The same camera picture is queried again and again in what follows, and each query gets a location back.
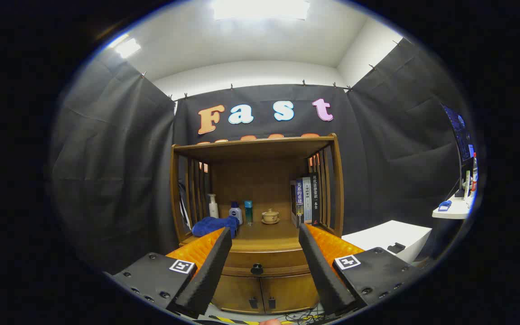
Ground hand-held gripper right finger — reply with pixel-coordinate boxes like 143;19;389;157
298;223;424;317

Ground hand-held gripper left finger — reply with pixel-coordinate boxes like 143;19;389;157
104;227;233;320

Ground wooden drawer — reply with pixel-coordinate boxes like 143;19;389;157
221;248;311;278

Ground wooden countertop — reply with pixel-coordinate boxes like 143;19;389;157
180;217;335;252

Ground wooden cabinet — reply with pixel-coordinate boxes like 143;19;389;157
170;133;345;315

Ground blue towel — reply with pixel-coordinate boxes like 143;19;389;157
191;216;240;238

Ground dark blue book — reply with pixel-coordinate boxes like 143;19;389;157
290;178;305;228

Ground black book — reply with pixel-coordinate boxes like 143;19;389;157
311;174;320;225

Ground white book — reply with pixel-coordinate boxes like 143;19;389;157
303;177;312;224

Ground white desk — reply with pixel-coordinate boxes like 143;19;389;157
432;194;473;220

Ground computer monitor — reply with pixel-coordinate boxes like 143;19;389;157
441;104;475;199

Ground small ceiling light panel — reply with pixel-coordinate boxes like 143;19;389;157
113;36;142;59

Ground tangled black cables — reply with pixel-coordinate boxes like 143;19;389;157
285;307;328;324

